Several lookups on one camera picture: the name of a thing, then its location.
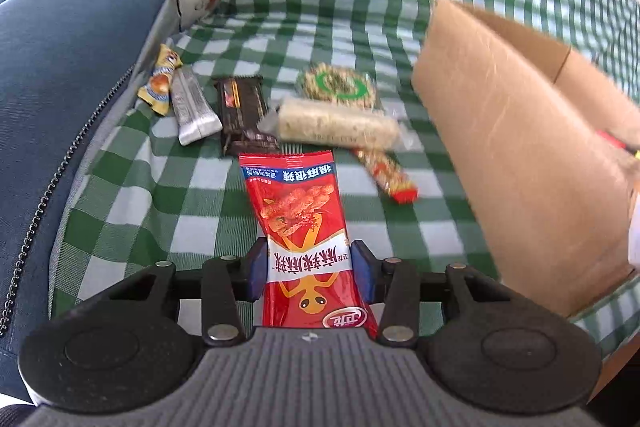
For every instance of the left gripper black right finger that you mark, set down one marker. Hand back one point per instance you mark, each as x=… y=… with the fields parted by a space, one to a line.
x=394 y=282

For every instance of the red spicy snack packet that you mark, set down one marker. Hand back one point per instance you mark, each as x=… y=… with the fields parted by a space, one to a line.
x=310 y=280

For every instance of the blue sofa armrest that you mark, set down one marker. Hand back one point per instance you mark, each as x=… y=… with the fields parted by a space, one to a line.
x=61 y=63

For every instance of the round green rice cracker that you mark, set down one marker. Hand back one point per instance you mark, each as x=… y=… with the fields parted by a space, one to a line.
x=339 y=85

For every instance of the white rice bar packet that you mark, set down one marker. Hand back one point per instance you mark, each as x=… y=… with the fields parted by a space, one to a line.
x=306 y=121

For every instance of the brown cardboard box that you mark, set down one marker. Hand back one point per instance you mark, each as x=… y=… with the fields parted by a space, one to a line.
x=539 y=138

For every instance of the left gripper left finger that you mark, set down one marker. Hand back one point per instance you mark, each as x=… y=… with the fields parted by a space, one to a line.
x=226 y=282

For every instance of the dark brown chocolate packet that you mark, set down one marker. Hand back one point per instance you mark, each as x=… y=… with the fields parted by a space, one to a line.
x=241 y=106

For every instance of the small red peanut bar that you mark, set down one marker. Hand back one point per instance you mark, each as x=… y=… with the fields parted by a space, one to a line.
x=388 y=175

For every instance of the yellow candy packet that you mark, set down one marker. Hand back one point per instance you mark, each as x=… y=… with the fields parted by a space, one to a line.
x=156 y=91

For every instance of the silver snack bar wrapper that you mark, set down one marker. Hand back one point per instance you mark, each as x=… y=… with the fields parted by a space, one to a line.
x=196 y=118

